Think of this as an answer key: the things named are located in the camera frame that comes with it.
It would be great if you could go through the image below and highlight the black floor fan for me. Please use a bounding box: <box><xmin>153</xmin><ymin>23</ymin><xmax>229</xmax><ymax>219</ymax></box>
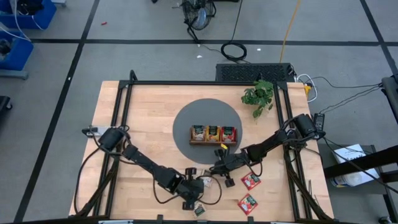
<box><xmin>181</xmin><ymin>0</ymin><xmax>218</xmax><ymax>32</ymax></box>

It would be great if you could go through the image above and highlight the grey round mat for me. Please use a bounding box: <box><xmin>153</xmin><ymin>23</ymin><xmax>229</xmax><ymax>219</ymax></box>
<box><xmin>172</xmin><ymin>98</ymin><xmax>243</xmax><ymax>165</ymax></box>

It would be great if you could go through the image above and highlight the white cable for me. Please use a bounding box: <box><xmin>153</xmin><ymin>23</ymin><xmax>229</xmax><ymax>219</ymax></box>
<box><xmin>295</xmin><ymin>73</ymin><xmax>319</xmax><ymax>103</ymax></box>

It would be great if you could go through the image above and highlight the yellow cable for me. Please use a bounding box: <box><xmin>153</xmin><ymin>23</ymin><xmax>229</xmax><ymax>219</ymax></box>
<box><xmin>279</xmin><ymin>0</ymin><xmax>303</xmax><ymax>63</ymax></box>

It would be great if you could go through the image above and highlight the black perforated computer case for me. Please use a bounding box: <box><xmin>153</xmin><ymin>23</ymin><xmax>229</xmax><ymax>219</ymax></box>
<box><xmin>215</xmin><ymin>62</ymin><xmax>297</xmax><ymax>83</ymax></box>

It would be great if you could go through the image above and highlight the wooden three-compartment tray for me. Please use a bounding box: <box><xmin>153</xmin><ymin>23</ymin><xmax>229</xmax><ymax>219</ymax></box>
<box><xmin>188</xmin><ymin>124</ymin><xmax>238</xmax><ymax>146</ymax></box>

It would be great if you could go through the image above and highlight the beige cinnamon apple tea packet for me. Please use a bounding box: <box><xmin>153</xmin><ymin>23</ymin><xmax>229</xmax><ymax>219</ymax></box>
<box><xmin>192</xmin><ymin>202</ymin><xmax>207</xmax><ymax>218</ymax></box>
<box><xmin>192</xmin><ymin>125</ymin><xmax>206</xmax><ymax>142</ymax></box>
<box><xmin>201</xmin><ymin>175</ymin><xmax>215</xmax><ymax>189</ymax></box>

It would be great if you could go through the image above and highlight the black stand crossbar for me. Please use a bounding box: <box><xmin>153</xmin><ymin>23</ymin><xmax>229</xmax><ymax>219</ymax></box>
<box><xmin>323</xmin><ymin>145</ymin><xmax>398</xmax><ymax>184</ymax></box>

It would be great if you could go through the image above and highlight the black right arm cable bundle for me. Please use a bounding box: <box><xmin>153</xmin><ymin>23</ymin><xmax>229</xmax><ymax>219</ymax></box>
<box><xmin>282</xmin><ymin>147</ymin><xmax>332</xmax><ymax>221</ymax></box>

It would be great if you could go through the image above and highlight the white printed paper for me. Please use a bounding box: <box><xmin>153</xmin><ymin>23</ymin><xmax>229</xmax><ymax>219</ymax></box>
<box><xmin>330</xmin><ymin>143</ymin><xmax>381</xmax><ymax>188</ymax></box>

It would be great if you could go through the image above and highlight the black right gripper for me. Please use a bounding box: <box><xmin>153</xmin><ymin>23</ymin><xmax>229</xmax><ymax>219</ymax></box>
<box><xmin>210</xmin><ymin>148</ymin><xmax>248</xmax><ymax>189</ymax></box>

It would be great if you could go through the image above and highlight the black left arm cable bundle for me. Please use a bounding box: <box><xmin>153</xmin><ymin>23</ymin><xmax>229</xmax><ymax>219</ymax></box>
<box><xmin>73</xmin><ymin>143</ymin><xmax>123</xmax><ymax>218</ymax></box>

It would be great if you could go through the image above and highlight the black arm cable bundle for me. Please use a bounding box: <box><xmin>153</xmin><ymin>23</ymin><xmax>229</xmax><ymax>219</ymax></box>
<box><xmin>282</xmin><ymin>147</ymin><xmax>332</xmax><ymax>221</ymax></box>
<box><xmin>73</xmin><ymin>143</ymin><xmax>123</xmax><ymax>218</ymax></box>

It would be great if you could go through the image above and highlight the black coiled floor cable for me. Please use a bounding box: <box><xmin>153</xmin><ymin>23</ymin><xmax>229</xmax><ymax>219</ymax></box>
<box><xmin>220</xmin><ymin>41</ymin><xmax>248</xmax><ymax>63</ymax></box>

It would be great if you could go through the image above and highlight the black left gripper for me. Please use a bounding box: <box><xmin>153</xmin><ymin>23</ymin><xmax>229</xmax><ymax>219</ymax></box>
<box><xmin>175</xmin><ymin>167</ymin><xmax>205</xmax><ymax>211</ymax></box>

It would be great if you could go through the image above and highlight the blue plastic bin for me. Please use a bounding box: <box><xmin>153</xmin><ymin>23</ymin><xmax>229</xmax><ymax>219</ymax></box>
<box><xmin>0</xmin><ymin>0</ymin><xmax>57</xmax><ymax>30</ymax></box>
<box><xmin>0</xmin><ymin>30</ymin><xmax>34</xmax><ymax>72</ymax></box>

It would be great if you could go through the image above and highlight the red tea packet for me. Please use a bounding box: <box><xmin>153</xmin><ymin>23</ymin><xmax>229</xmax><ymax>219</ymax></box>
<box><xmin>240</xmin><ymin>172</ymin><xmax>262</xmax><ymax>191</ymax></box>
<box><xmin>237</xmin><ymin>193</ymin><xmax>259</xmax><ymax>216</ymax></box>
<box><xmin>221</xmin><ymin>126</ymin><xmax>237</xmax><ymax>143</ymax></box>

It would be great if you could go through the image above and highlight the orange tea packet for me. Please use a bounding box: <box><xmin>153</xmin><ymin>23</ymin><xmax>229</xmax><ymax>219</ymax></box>
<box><xmin>206</xmin><ymin>125</ymin><xmax>221</xmax><ymax>143</ymax></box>

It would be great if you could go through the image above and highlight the black aluminium table frame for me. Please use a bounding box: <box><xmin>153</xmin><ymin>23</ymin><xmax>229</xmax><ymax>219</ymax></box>
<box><xmin>68</xmin><ymin>70</ymin><xmax>335</xmax><ymax>224</ymax></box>

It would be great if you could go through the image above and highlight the black power adapter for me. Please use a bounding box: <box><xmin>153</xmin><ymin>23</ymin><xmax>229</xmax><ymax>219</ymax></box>
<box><xmin>313</xmin><ymin>113</ymin><xmax>326</xmax><ymax>131</ymax></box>

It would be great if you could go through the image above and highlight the potted green plant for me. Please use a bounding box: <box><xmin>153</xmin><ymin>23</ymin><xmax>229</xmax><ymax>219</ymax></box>
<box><xmin>241</xmin><ymin>79</ymin><xmax>275</xmax><ymax>118</ymax></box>

